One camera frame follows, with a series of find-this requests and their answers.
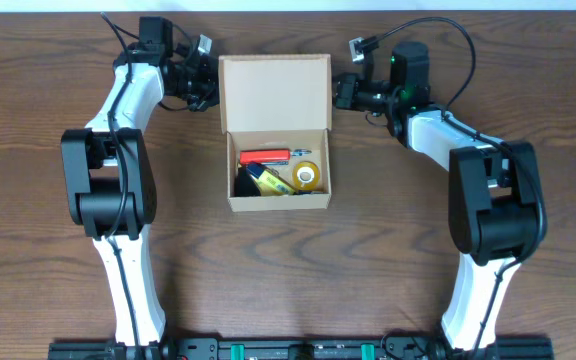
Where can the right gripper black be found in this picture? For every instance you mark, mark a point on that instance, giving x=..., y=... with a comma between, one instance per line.
x=344, y=91

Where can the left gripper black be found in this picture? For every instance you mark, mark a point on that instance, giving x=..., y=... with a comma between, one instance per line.
x=206, y=81

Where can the cardboard box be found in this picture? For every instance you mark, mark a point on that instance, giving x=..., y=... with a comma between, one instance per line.
x=270, y=102

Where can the black ballpoint pen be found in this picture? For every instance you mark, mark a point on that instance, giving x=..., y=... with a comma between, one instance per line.
x=300, y=152

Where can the yellow tape roll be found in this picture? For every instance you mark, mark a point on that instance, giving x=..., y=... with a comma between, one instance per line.
x=306, y=176

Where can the red stapler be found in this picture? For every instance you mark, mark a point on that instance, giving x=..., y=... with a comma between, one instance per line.
x=264, y=156

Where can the yellow highlighter dark cap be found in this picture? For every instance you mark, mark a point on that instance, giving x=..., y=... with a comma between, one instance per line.
x=268, y=183

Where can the white blue eraser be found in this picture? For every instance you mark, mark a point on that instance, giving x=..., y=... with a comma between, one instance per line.
x=310, y=192

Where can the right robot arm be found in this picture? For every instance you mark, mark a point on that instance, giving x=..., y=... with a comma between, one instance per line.
x=496, y=212

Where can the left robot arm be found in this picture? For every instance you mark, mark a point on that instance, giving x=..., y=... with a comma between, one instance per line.
x=111, y=190

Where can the black mounting rail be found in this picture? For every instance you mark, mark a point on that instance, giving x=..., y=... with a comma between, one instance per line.
x=394, y=347

